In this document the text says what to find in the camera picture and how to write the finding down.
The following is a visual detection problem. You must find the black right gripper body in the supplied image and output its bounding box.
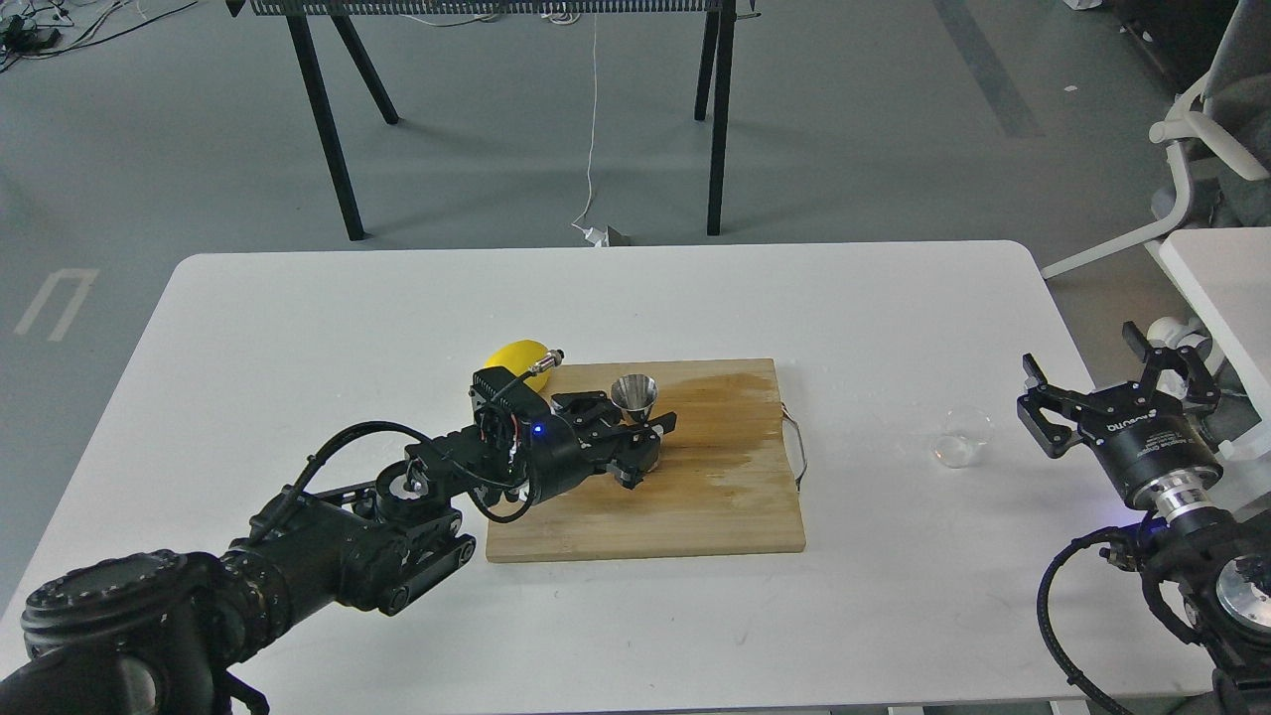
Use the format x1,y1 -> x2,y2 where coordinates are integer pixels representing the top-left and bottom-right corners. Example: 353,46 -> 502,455
1083,384 -> 1221,508

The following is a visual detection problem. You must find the black metal table frame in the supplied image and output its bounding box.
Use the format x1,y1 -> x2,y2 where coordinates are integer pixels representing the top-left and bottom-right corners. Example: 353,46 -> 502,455
224,0 -> 764,241

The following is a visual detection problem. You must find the white hanging cable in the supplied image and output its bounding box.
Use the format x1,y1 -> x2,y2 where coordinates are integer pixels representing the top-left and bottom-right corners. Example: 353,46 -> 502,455
569,0 -> 633,248

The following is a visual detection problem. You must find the small clear glass cup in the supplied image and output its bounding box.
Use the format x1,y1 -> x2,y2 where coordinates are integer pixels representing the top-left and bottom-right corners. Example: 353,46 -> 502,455
930,404 -> 995,470

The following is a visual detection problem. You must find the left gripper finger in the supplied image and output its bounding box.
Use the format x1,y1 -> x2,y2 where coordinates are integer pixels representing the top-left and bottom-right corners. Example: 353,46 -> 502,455
581,411 -> 677,490
549,390 -> 624,425

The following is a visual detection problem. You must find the white side table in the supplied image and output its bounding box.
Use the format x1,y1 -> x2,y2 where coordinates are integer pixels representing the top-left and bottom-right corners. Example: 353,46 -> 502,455
1158,227 -> 1270,462

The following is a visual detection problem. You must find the yellow lemon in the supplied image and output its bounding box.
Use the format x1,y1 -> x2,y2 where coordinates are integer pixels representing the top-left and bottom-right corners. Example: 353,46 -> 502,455
483,339 -> 549,376

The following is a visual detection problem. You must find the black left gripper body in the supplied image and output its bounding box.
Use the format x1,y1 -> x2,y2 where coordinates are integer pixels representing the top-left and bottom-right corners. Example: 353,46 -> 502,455
472,366 -> 592,505

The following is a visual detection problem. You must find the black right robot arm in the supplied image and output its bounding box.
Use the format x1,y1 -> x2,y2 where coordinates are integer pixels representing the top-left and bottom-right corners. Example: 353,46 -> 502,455
1017,323 -> 1270,714

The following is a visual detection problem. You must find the wooden cutting board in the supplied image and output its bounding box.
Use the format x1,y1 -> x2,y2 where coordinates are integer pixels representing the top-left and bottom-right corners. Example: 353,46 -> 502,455
486,357 -> 806,564

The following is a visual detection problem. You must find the floor cables bundle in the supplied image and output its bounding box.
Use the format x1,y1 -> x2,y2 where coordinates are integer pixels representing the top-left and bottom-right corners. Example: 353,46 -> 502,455
0,0 -> 200,71

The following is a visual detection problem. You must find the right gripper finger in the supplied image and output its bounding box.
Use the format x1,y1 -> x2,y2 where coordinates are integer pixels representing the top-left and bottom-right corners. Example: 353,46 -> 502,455
1017,354 -> 1108,458
1122,321 -> 1221,413

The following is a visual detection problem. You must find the white office chair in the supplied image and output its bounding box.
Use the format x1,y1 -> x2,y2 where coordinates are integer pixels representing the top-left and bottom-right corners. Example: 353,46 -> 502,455
1041,1 -> 1270,279

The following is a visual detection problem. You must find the steel double jigger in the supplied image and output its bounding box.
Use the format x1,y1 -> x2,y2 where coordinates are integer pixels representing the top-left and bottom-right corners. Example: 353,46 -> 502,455
610,372 -> 658,425

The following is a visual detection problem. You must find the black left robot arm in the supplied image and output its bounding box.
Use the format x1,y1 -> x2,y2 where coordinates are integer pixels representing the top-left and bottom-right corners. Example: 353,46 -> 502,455
3,351 -> 677,714

